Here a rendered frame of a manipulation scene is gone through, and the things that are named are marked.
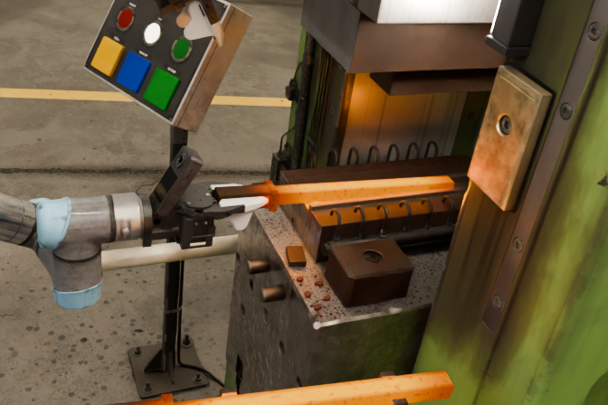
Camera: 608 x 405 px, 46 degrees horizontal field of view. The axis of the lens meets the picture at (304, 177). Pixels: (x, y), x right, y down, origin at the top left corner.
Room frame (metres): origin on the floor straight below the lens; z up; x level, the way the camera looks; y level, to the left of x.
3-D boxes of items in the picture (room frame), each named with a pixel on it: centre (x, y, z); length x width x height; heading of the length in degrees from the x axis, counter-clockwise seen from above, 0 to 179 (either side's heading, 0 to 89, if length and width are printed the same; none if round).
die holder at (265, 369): (1.13, -0.22, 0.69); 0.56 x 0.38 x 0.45; 116
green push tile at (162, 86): (1.38, 0.33, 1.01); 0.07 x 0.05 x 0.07; 51
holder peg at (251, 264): (1.01, 0.06, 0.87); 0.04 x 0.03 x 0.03; 116
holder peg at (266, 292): (0.94, 0.02, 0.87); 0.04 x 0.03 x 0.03; 116
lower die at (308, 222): (1.17, -0.19, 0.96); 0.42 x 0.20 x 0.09; 116
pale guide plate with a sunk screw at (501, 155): (0.86, -0.25, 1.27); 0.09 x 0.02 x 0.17; 26
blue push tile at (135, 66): (1.45, 0.40, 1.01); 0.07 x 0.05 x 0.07; 51
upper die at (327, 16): (1.17, -0.19, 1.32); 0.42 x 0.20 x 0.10; 116
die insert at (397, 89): (1.17, -0.23, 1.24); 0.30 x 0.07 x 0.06; 116
